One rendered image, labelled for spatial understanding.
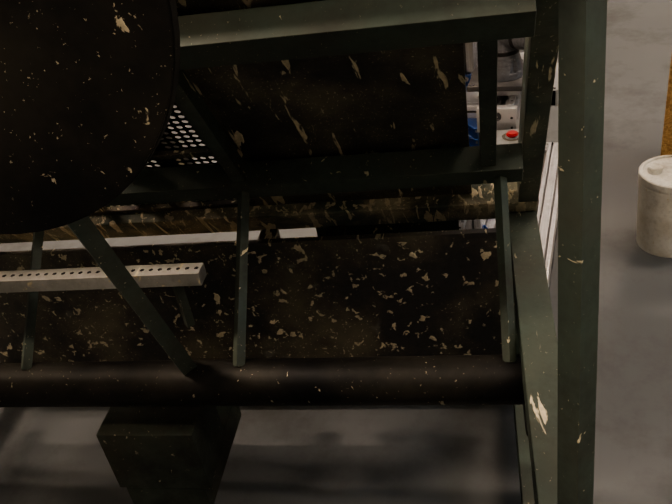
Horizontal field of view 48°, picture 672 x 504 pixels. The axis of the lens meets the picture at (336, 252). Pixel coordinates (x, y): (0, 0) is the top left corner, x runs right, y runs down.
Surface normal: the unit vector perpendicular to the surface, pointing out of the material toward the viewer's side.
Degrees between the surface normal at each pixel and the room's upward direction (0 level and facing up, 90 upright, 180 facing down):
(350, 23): 35
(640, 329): 0
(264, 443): 0
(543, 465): 0
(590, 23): 83
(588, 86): 83
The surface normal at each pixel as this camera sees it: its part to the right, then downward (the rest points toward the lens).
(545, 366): -0.15, -0.82
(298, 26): -0.19, -0.35
